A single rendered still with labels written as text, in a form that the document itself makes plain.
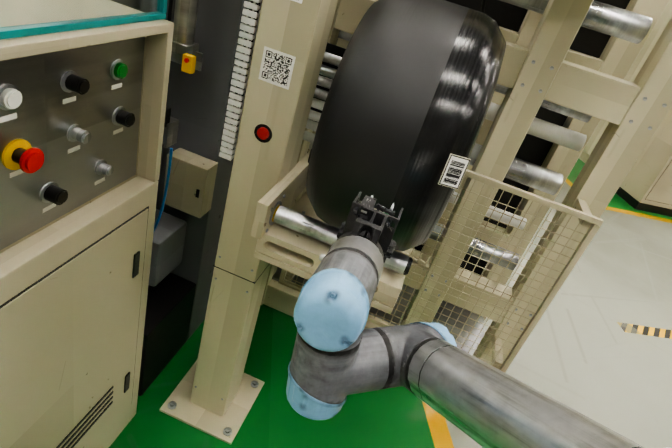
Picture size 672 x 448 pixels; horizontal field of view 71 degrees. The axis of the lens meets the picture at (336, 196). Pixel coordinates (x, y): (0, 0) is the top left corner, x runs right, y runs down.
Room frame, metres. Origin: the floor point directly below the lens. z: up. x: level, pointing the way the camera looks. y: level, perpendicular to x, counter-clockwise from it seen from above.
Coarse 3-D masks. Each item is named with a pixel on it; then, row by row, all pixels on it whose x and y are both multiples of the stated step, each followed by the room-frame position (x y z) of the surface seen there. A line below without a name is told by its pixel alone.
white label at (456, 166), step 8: (448, 160) 0.78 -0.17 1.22; (456, 160) 0.79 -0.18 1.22; (464, 160) 0.79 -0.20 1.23; (448, 168) 0.78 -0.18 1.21; (456, 168) 0.79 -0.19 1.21; (464, 168) 0.79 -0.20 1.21; (448, 176) 0.78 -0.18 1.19; (456, 176) 0.78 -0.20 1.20; (440, 184) 0.78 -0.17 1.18; (448, 184) 0.78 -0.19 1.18; (456, 184) 0.78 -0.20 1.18
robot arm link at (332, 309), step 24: (336, 264) 0.43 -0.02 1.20; (360, 264) 0.44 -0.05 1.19; (312, 288) 0.38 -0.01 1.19; (336, 288) 0.38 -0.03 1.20; (360, 288) 0.40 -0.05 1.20; (312, 312) 0.36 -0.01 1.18; (336, 312) 0.36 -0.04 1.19; (360, 312) 0.37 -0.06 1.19; (312, 336) 0.36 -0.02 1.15; (336, 336) 0.36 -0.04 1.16; (360, 336) 0.40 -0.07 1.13
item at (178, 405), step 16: (192, 368) 1.16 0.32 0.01; (192, 384) 1.10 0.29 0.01; (240, 384) 1.16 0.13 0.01; (256, 384) 1.17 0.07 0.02; (176, 400) 1.02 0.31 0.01; (240, 400) 1.10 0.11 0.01; (176, 416) 0.97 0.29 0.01; (192, 416) 0.98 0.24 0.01; (208, 416) 1.00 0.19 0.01; (224, 416) 1.02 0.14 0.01; (240, 416) 1.04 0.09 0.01; (208, 432) 0.95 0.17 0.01; (224, 432) 0.96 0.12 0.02
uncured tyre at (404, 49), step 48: (384, 0) 1.00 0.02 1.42; (432, 0) 1.02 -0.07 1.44; (384, 48) 0.87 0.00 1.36; (432, 48) 0.88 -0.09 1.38; (480, 48) 0.90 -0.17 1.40; (336, 96) 0.84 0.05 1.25; (384, 96) 0.82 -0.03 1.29; (432, 96) 0.82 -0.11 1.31; (480, 96) 0.85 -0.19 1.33; (336, 144) 0.80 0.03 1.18; (384, 144) 0.79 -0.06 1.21; (432, 144) 0.78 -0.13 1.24; (336, 192) 0.81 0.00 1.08; (384, 192) 0.79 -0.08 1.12; (432, 192) 0.78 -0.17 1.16
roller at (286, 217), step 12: (276, 216) 0.93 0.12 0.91; (288, 216) 0.93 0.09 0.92; (300, 216) 0.94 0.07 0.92; (300, 228) 0.92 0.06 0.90; (312, 228) 0.92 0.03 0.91; (324, 228) 0.93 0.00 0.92; (336, 228) 0.94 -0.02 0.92; (324, 240) 0.91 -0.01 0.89; (396, 252) 0.91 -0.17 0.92; (384, 264) 0.89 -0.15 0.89; (396, 264) 0.89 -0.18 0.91; (408, 264) 0.89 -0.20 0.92
